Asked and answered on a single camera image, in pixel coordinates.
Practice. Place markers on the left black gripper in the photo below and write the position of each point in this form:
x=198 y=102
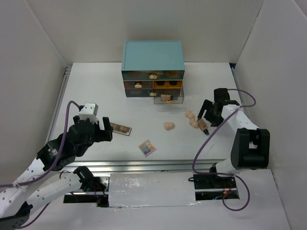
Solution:
x=104 y=134

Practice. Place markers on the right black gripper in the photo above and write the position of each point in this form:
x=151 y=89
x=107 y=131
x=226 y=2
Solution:
x=207 y=105

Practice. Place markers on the foundation bottle black cap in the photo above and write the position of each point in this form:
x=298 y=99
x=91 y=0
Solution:
x=203 y=126

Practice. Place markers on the foundation bottle black pump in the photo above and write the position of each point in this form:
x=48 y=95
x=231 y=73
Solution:
x=166 y=98

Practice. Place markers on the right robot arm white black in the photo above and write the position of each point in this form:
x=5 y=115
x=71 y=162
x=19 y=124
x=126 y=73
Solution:
x=251 y=146

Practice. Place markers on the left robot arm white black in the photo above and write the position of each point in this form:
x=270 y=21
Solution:
x=26 y=195

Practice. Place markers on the beige makeup sponge upper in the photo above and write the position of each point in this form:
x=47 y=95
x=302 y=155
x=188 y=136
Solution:
x=189 y=114

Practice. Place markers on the beige makeup sponge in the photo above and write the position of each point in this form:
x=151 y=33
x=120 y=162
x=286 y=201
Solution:
x=169 y=125
x=189 y=114
x=193 y=123

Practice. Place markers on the beige makeup sponge lower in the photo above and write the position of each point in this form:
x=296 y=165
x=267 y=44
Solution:
x=193 y=123

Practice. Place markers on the beige makeup sponge centre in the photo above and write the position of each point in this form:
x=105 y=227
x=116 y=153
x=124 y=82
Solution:
x=169 y=125

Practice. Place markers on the brown eyeshadow palette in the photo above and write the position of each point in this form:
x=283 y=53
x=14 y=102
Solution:
x=121 y=129

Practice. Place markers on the colourful square eyeshadow palette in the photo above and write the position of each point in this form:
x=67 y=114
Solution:
x=146 y=148

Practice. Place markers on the teal drawer organizer box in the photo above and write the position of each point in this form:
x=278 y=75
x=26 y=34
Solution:
x=152 y=68

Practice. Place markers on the white tape sheet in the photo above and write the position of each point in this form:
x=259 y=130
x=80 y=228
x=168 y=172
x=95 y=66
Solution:
x=159 y=189

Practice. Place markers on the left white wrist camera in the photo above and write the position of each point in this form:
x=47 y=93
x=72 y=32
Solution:
x=89 y=111

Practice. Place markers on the aluminium rail frame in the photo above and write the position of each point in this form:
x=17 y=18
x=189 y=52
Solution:
x=102 y=83

